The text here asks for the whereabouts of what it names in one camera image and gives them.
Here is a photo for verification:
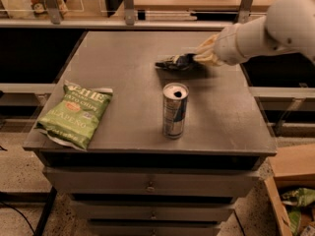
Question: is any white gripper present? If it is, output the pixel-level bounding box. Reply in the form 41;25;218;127
193;24;248;66

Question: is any blue chip bag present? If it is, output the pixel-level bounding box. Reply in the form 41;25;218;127
155;53;197;71

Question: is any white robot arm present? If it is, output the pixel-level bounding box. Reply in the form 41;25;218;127
194;0;315;66

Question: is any redbull can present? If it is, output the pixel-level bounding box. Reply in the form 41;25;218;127
162;83;189;139

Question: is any green jalapeno chip bag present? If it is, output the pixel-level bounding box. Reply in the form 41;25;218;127
35;81;113;150

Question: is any green bag in box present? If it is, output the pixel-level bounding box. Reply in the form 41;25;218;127
281;188;315;236

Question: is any metal railing with posts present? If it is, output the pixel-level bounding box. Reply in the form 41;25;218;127
0;0;315;31

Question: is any cardboard box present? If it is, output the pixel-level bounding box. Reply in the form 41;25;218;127
264;144;315;236

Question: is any grey drawer cabinet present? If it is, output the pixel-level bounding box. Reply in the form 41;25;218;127
24;31;276;236

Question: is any black floor cable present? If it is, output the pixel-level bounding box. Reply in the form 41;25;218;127
0;200;37;236

